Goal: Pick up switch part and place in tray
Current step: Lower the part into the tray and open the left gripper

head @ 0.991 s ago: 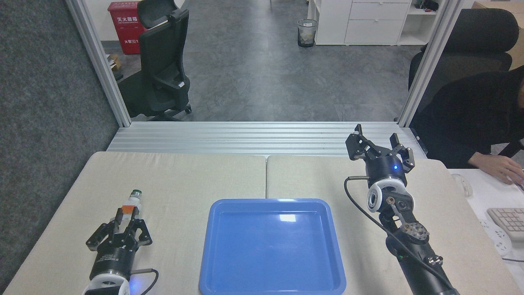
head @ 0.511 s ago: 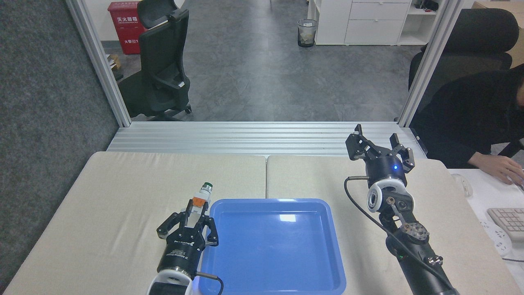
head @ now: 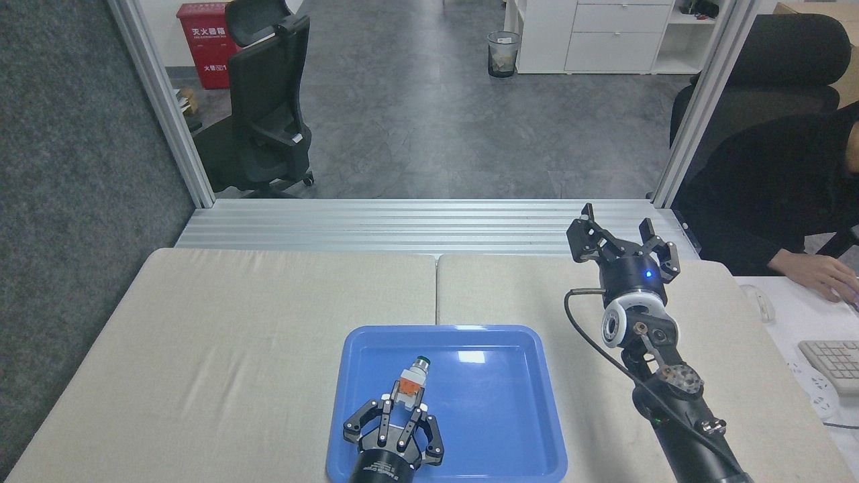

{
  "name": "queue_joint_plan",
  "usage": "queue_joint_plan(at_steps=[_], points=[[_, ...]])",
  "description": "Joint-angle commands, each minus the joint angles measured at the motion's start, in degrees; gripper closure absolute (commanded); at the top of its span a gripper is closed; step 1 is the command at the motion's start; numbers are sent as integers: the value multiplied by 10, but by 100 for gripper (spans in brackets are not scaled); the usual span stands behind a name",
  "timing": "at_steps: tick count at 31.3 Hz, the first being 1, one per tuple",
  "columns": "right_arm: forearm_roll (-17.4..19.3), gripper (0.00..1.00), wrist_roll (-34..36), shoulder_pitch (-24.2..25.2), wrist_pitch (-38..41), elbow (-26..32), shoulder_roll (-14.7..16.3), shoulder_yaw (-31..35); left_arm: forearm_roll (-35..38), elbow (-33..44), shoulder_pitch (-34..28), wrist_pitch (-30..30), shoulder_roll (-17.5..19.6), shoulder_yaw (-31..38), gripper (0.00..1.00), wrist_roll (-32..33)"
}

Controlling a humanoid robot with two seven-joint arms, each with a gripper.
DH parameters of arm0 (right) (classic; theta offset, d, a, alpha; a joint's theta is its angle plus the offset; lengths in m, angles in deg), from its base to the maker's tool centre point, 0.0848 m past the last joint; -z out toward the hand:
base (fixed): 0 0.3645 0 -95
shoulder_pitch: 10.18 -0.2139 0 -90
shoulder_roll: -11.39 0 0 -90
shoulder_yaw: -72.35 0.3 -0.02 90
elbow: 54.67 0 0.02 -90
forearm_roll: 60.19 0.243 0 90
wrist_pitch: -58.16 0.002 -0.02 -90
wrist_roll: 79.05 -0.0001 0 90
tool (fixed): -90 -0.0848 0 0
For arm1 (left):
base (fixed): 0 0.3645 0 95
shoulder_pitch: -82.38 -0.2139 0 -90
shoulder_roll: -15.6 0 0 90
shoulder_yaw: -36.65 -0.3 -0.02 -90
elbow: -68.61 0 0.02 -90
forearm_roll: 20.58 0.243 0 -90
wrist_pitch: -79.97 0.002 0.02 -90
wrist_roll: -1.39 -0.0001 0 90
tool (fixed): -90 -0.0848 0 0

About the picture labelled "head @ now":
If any black office chair with armrests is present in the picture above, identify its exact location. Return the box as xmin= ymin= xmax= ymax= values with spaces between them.
xmin=193 ymin=0 xmax=315 ymax=199

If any white drawer cabinet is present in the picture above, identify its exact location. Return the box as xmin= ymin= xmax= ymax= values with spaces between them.
xmin=503 ymin=0 xmax=724 ymax=75

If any silver aluminium post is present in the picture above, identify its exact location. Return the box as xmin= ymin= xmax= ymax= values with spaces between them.
xmin=107 ymin=0 xmax=216 ymax=208
xmin=652 ymin=0 xmax=767 ymax=209

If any white keyboard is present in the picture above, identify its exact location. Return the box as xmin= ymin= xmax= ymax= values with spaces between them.
xmin=798 ymin=339 xmax=859 ymax=396

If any blue plastic tray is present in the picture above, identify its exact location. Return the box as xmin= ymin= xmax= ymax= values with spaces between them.
xmin=326 ymin=325 xmax=568 ymax=483

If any white power strip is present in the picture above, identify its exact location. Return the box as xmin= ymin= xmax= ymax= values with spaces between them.
xmin=787 ymin=361 xmax=841 ymax=422

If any person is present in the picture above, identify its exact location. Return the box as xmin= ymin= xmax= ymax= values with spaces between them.
xmin=674 ymin=101 xmax=859 ymax=307

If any black high-back office chair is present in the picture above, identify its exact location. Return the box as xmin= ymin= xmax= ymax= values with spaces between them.
xmin=669 ymin=13 xmax=852 ymax=197

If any person's hand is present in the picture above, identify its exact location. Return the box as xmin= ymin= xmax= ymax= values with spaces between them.
xmin=768 ymin=249 xmax=859 ymax=307

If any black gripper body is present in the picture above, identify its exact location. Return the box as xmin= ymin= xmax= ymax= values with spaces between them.
xmin=347 ymin=439 xmax=424 ymax=483
xmin=598 ymin=254 xmax=668 ymax=308

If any black mesh waste bin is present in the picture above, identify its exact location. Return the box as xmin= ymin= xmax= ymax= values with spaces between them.
xmin=487 ymin=31 xmax=523 ymax=79

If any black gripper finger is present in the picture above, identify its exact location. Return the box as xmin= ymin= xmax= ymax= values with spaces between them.
xmin=396 ymin=402 xmax=446 ymax=466
xmin=566 ymin=203 xmax=624 ymax=265
xmin=342 ymin=394 xmax=395 ymax=450
xmin=637 ymin=217 xmax=681 ymax=285

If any red fire extinguisher box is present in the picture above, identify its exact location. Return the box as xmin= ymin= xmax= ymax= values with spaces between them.
xmin=176 ymin=1 xmax=240 ymax=91

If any silver aluminium rail platform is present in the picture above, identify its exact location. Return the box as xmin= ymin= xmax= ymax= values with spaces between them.
xmin=175 ymin=199 xmax=701 ymax=260

